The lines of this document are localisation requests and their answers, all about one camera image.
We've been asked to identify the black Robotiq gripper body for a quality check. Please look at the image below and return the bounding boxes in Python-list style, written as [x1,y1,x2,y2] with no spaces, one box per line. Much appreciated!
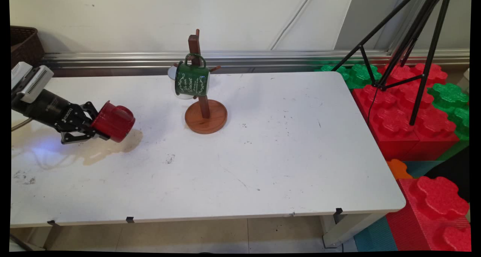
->
[26,91,93,134]

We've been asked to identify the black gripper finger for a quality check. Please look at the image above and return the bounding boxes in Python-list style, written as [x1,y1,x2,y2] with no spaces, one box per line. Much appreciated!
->
[61,128,111,145]
[79,101,100,120]

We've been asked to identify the red enamel mug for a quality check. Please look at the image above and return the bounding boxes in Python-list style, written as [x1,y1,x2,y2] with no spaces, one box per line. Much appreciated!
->
[91,100,136,143]

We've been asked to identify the brown wicker basket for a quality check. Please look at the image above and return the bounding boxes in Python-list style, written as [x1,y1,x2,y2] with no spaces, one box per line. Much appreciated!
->
[11,26,45,68]

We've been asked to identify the white enamel mug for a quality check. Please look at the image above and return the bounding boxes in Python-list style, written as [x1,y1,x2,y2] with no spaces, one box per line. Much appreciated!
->
[168,64,194,100]

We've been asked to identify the green enamel mug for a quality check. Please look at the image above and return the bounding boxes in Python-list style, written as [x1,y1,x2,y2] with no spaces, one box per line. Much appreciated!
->
[175,53,210,98]

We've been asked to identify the wooden mug tree stand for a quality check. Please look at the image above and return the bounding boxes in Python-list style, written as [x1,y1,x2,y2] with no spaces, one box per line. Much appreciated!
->
[173,29,228,135]

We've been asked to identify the large green toy block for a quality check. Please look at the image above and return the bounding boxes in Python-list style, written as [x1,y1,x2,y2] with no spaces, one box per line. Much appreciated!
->
[314,63,382,89]
[427,82,470,162]

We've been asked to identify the white metal table leg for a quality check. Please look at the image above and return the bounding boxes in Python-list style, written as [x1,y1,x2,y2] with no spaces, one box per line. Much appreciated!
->
[319,212,384,248]

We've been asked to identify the large red toy block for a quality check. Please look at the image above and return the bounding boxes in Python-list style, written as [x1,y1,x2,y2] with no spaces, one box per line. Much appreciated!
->
[351,63,461,162]
[385,175,472,252]

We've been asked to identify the teal foam floor mat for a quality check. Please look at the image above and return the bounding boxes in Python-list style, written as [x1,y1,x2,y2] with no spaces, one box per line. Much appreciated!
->
[353,216,399,252]

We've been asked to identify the orange toy block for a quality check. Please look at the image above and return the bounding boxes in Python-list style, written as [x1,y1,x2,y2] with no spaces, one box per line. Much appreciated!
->
[386,159,414,180]

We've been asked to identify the black tripod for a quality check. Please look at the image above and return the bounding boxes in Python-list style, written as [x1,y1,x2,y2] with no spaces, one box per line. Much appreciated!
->
[331,0,453,126]

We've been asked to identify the beige robot cable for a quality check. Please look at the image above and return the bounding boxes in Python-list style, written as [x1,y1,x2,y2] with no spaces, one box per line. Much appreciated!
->
[11,118,33,132]

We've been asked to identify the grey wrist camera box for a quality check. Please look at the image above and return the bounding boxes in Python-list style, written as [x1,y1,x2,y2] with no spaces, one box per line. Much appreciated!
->
[11,62,54,103]

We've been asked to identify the aluminium wall rail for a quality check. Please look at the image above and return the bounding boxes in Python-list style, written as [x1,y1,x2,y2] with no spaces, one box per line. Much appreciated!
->
[39,50,470,68]

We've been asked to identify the white wall cable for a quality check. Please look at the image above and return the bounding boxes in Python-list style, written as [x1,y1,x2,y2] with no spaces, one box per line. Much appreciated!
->
[270,0,317,51]

